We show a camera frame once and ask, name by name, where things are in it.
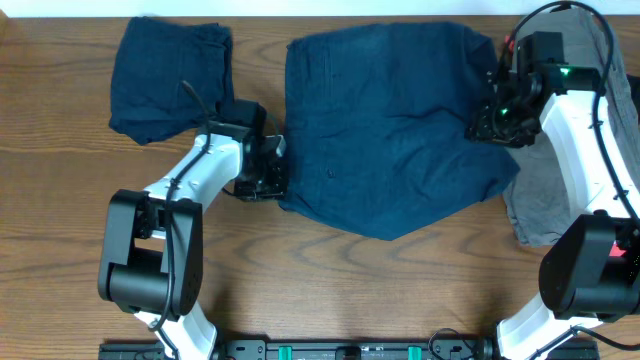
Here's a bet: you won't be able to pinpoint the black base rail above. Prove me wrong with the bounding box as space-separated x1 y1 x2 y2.
98 337 601 360

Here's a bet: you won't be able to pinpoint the right black cable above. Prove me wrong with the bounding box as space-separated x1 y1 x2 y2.
499 0 640 351

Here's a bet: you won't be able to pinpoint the folded dark navy shorts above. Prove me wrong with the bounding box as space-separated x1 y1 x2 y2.
109 17 234 145

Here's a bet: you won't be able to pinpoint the coral red garment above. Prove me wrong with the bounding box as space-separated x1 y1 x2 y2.
504 35 514 54

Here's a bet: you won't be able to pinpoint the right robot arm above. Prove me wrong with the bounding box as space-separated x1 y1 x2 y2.
465 31 639 359

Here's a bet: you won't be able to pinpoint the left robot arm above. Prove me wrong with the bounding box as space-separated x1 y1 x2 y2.
98 100 287 359

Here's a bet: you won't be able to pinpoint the dark blue shorts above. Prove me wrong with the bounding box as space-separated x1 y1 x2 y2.
280 22 519 241

